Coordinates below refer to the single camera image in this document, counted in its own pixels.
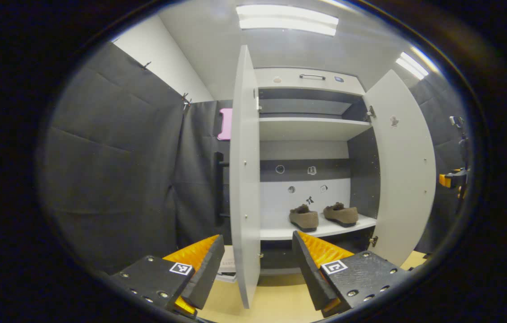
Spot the black backdrop cloth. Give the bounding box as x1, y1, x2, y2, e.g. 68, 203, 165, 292
38, 41, 236, 275
408, 70, 476, 256

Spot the stack of white booklets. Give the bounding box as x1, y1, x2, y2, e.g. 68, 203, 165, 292
217, 246, 238, 283

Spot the brown fuzzy shoe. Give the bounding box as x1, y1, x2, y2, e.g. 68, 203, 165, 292
288, 204, 320, 233
323, 202, 360, 228

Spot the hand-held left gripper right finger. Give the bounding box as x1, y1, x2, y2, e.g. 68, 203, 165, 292
292, 230, 412, 318

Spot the grey shoe cabinet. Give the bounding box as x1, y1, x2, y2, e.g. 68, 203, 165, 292
253, 67, 381, 275

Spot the large ceiling light panel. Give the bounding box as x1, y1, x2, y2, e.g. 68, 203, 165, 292
235, 4, 340, 37

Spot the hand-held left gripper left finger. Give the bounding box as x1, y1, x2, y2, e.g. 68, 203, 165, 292
110, 234, 226, 320

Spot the grey shoe cabinet door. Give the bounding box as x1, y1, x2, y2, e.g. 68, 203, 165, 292
363, 70, 437, 267
229, 45, 263, 309

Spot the small ceiling light panel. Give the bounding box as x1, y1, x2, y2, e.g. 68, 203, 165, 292
394, 51, 429, 81

